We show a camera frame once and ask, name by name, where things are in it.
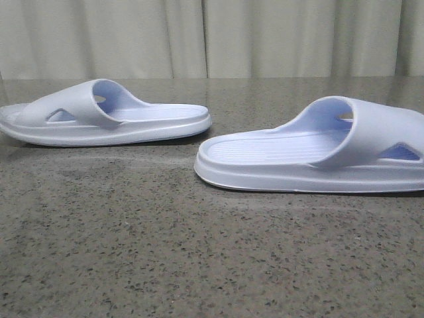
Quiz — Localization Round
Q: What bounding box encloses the light blue slipper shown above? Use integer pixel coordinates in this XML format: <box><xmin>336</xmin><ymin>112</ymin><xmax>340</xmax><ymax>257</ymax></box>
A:
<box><xmin>194</xmin><ymin>96</ymin><xmax>423</xmax><ymax>193</ymax></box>
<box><xmin>1</xmin><ymin>79</ymin><xmax>211</xmax><ymax>146</ymax></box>

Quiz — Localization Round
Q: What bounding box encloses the beige background curtain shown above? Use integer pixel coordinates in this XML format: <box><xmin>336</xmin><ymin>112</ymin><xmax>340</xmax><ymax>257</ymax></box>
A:
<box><xmin>1</xmin><ymin>1</ymin><xmax>423</xmax><ymax>80</ymax></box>

